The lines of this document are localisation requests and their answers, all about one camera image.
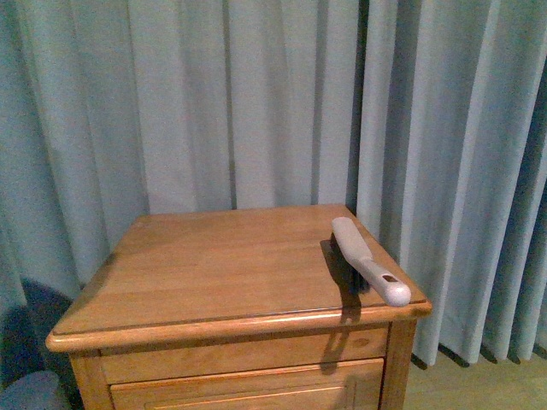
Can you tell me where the wooden nightstand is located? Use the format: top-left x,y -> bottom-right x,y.
46,204 -> 432,409

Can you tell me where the grey curtain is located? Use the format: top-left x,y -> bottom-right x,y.
1,1 -> 546,378

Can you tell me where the grey hand brush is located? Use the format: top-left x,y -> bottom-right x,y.
332,217 -> 411,308

